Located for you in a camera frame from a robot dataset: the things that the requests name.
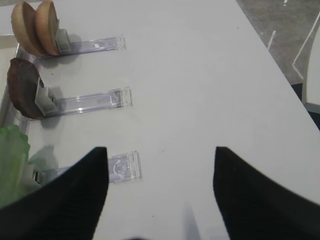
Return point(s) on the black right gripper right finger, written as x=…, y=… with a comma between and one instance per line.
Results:
x=254, y=207

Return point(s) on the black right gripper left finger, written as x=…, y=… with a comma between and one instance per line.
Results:
x=67, y=208

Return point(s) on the clear holder for lettuce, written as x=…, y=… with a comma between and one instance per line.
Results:
x=122, y=168

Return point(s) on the upright green lettuce leaf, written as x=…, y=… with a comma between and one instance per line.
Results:
x=14, y=154

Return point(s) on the upright brown meat patty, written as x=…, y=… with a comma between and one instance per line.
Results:
x=22, y=79

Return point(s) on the clear holder for patty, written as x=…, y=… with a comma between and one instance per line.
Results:
x=51, y=106

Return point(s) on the clear holder for buns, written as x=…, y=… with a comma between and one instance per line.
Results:
x=68, y=48

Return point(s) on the bun half inner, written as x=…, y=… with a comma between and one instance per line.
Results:
x=46, y=24

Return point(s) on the sesame bun half outer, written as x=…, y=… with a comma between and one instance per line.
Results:
x=24, y=29

